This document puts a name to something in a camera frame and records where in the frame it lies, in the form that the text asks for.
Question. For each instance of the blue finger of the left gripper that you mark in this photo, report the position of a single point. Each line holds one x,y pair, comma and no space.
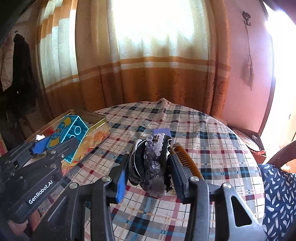
21,154

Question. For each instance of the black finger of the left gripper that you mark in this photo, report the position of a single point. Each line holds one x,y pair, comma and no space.
57,150

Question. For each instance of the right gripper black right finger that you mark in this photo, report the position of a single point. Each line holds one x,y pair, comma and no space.
182,180

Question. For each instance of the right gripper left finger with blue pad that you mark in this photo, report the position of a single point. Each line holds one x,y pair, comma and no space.
120,181

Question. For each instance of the blue toy brick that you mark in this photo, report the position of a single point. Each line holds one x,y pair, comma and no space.
71,126

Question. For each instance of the brown comb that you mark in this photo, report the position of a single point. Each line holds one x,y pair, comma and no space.
186,160

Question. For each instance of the white power adapter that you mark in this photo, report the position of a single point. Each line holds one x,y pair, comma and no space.
39,137

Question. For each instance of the person's left hand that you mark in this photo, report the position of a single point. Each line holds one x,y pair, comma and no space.
18,228

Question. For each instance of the gold rectangular tin box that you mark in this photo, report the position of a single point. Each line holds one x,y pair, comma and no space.
97,133

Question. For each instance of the plaid tablecloth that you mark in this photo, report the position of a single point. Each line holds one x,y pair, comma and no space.
220,155

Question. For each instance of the dark hanging clothes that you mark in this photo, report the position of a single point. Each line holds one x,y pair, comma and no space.
18,85

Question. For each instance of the purple block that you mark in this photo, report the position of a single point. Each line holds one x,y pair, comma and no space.
166,131

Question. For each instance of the orange cream curtain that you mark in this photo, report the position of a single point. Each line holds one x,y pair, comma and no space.
95,54

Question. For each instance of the blue white patterned fabric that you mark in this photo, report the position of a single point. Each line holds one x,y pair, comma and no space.
279,193

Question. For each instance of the hanging wall tassel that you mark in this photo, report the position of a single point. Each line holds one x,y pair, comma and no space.
249,64

